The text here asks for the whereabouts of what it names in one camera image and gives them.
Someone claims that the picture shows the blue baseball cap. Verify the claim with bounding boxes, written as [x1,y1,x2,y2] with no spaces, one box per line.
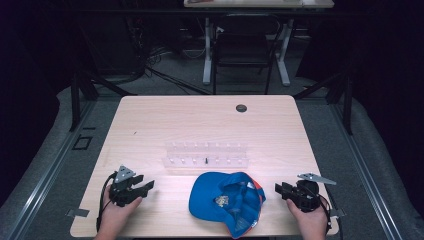
[188,171,267,240]

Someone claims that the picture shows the white-legged wooden desk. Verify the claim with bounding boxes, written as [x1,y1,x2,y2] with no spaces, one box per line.
[183,0,336,87]

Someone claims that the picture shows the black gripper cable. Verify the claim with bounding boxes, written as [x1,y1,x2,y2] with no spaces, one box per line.
[95,173,118,233]
[309,186,334,234]

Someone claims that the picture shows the black metal frame stand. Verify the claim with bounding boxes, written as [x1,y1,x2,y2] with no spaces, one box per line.
[292,64,355,136]
[68,70,138,133]

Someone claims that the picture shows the black floor cables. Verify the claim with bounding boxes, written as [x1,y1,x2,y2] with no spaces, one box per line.
[133,19,212,96]

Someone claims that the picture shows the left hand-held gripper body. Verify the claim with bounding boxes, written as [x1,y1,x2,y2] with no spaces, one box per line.
[108,164,145,208]

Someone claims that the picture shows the grey tape strip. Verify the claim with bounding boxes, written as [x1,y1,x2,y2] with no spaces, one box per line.
[329,207,348,219]
[65,207,91,219]

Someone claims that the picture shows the black chair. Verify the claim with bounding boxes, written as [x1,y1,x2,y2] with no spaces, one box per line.
[211,13,282,96]

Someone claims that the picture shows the clear acrylic peg rack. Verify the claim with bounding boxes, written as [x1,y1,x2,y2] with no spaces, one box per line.
[161,141,251,169]

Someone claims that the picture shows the person's left hand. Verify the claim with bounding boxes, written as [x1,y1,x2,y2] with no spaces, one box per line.
[93,186,144,240]

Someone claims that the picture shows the person's right hand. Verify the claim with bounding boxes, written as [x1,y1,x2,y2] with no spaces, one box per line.
[285,195,330,240]

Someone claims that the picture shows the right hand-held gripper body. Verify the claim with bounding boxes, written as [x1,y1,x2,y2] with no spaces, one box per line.
[289,172,338,214]

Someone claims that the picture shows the metal floor rail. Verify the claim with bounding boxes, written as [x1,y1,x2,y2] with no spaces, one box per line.
[327,102,405,240]
[5,99,96,240]

